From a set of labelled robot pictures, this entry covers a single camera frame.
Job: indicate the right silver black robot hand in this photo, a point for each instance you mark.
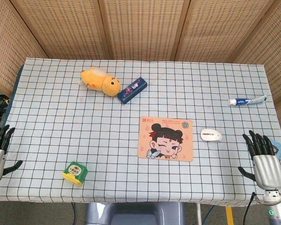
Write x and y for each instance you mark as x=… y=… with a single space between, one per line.
x=268 y=171

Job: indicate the white computer mouse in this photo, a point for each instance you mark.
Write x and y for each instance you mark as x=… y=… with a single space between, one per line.
x=210 y=135

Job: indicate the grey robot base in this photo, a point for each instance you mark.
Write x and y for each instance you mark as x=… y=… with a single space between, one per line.
x=135 y=214

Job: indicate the orange cartoon girl mouse pad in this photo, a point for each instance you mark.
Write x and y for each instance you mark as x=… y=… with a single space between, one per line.
x=165 y=138

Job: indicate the light blue cardboard box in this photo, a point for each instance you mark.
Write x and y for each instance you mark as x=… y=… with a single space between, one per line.
x=279 y=148

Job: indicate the white blue toothpaste tube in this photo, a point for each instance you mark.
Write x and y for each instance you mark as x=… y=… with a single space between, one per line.
x=247 y=101

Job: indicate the green container with yellow lid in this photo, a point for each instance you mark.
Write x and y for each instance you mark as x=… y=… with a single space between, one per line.
x=75 y=173

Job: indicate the white table leg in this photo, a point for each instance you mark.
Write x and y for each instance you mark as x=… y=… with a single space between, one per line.
x=198 y=214

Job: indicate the white checked tablecloth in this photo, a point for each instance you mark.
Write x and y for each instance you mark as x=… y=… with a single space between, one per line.
x=107 y=131

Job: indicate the yellow plush toy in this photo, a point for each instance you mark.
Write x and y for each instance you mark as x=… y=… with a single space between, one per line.
x=100 y=80

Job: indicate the dark blue rectangular box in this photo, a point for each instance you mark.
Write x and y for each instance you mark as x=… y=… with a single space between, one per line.
x=132 y=90

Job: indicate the woven bamboo folding screen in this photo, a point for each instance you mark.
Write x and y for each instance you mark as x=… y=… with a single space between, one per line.
x=142 y=28

